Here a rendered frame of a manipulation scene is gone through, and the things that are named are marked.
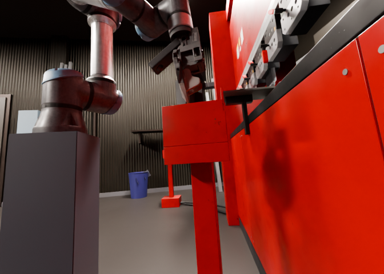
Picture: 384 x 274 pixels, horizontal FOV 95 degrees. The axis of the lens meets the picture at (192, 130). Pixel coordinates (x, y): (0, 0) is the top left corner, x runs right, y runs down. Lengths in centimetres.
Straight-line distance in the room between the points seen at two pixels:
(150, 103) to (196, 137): 369
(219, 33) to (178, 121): 190
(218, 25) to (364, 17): 204
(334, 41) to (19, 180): 79
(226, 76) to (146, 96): 249
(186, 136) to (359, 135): 31
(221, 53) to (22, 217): 198
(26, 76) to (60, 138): 455
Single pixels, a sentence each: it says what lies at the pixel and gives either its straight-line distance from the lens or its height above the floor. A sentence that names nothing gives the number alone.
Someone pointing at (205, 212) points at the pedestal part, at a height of 53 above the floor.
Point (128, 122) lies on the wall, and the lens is 405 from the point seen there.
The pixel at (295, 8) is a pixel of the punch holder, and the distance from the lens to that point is 80.
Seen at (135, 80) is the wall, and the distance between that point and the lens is 432.
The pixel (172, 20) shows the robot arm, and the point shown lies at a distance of 60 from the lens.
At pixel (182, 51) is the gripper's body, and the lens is 53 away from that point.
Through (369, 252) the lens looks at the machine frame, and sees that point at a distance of 41.
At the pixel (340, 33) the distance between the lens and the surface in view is 39.
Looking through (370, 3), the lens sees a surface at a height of 86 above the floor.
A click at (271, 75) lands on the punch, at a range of 107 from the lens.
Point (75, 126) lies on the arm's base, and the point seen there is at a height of 80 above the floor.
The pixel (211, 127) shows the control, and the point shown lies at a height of 74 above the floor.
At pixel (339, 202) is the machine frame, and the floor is 58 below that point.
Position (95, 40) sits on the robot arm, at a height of 118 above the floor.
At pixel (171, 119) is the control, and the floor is 77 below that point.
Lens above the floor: 68
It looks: 9 degrees up
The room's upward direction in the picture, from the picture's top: 4 degrees counter-clockwise
